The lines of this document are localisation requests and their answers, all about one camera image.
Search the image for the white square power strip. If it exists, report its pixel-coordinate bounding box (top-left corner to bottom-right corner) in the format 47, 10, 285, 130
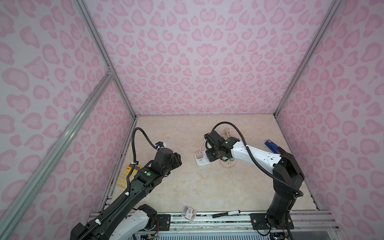
195, 151, 211, 167

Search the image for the yellow calculator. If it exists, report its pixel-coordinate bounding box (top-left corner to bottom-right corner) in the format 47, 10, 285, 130
117, 163, 142, 188

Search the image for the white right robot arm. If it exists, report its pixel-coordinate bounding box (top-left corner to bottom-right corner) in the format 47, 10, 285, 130
204, 122, 305, 229

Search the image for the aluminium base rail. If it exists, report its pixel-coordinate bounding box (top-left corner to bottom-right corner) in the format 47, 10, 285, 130
88, 206, 343, 240

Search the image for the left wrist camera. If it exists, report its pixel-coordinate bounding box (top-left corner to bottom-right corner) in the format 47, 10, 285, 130
155, 142, 167, 149

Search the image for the black marker pen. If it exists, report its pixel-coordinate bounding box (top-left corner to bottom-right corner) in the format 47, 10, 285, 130
212, 210, 241, 218

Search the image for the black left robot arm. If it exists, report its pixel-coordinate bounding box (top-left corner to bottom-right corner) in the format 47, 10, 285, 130
70, 142, 182, 240

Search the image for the pink charger plug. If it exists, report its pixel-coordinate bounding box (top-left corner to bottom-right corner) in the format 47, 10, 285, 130
196, 151, 204, 159

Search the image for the aluminium diagonal frame bar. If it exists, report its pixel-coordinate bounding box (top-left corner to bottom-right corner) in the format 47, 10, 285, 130
1, 73, 114, 240

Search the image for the aluminium frame post left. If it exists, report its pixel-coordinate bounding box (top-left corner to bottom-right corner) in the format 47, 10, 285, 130
73, 0, 137, 120

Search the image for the pink round power strip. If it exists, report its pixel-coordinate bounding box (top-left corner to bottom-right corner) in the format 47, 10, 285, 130
219, 159, 237, 169

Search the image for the blue stapler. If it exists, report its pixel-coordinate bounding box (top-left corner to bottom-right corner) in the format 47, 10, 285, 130
265, 140, 280, 154

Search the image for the small clear plastic box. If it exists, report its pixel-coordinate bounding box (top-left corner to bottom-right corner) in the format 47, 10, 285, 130
181, 206, 197, 222

